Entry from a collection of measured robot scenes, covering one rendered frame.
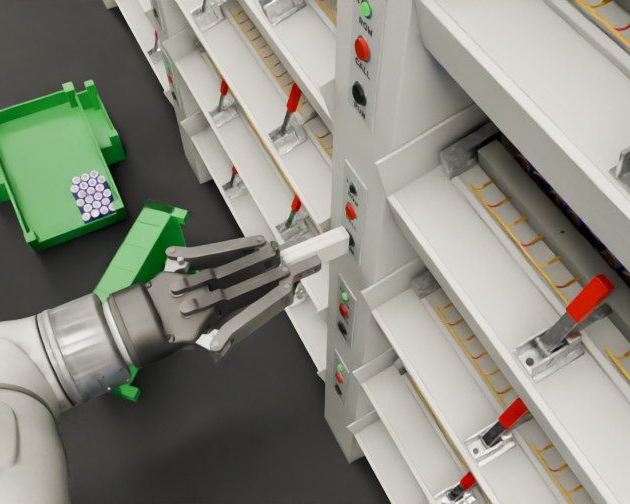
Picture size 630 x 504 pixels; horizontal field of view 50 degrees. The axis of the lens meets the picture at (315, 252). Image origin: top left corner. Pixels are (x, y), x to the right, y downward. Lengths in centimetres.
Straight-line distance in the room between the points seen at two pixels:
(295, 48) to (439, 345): 33
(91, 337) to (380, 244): 27
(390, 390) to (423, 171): 40
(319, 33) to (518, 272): 32
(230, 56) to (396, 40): 54
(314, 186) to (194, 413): 59
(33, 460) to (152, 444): 77
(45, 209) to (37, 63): 52
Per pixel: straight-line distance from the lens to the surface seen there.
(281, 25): 73
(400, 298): 73
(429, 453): 88
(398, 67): 48
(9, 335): 64
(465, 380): 70
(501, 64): 40
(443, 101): 53
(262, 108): 91
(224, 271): 66
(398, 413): 89
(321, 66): 67
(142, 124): 171
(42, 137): 161
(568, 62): 40
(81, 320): 62
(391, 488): 106
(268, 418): 126
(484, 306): 52
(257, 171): 110
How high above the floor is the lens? 118
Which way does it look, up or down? 56 degrees down
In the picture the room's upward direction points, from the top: straight up
